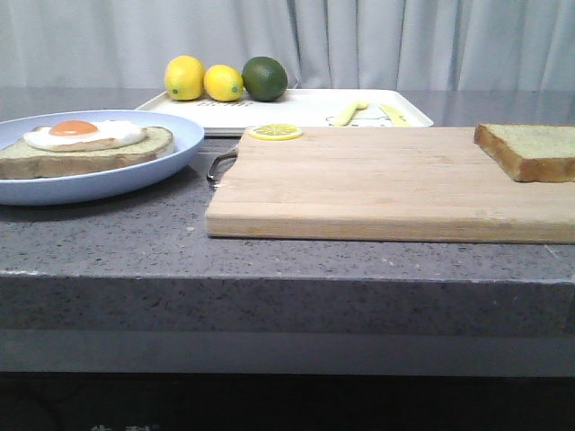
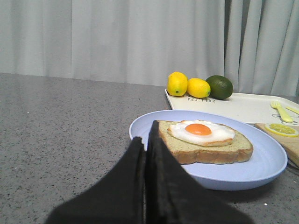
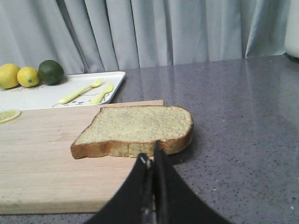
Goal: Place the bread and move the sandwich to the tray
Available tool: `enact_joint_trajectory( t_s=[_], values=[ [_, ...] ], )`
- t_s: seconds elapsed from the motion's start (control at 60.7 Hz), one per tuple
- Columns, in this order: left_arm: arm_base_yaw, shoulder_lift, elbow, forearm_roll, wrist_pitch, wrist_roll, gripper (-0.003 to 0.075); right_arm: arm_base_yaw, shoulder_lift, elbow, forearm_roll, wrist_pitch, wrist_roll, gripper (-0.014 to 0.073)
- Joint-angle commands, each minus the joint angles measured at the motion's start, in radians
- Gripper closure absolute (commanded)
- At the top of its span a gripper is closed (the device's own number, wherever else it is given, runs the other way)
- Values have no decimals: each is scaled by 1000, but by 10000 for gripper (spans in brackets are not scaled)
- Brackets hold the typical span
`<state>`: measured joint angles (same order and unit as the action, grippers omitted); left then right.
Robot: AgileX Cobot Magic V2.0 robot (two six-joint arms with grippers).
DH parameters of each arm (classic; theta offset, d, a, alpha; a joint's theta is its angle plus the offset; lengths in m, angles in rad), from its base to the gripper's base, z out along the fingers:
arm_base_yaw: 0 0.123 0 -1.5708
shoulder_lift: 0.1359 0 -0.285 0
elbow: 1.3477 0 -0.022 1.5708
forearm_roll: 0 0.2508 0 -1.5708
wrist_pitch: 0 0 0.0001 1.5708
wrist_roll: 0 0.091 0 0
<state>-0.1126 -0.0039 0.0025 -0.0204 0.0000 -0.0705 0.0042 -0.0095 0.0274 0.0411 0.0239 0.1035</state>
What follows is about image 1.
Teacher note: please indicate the fried egg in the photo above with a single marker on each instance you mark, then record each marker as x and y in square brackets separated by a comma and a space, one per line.
[82, 135]

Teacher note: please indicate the yellow lemon slice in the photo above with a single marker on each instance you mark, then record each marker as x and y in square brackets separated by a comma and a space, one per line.
[276, 132]

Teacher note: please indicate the white rectangular tray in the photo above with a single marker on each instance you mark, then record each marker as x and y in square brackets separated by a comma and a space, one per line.
[300, 107]

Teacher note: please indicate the metal cutting board handle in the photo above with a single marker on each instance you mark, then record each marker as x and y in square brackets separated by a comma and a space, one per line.
[219, 166]

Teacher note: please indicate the light blue round plate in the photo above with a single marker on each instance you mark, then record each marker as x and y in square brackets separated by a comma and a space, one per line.
[187, 136]

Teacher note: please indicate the wooden cutting board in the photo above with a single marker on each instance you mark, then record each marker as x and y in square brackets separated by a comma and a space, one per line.
[384, 184]

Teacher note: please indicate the small yellow lemon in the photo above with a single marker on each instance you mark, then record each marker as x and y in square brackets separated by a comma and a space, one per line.
[223, 83]

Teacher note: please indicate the large yellow lemon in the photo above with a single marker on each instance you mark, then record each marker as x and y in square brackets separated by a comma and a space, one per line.
[184, 78]

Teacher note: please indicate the white curtain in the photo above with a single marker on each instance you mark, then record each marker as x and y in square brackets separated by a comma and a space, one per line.
[402, 45]

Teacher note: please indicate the yellow plastic knife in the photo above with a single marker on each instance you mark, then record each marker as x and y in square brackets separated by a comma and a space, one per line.
[396, 117]

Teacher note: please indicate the bread slice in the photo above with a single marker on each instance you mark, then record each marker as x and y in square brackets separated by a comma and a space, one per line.
[529, 153]
[21, 161]

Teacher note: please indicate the green lime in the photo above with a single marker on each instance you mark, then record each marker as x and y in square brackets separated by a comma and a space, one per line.
[264, 78]

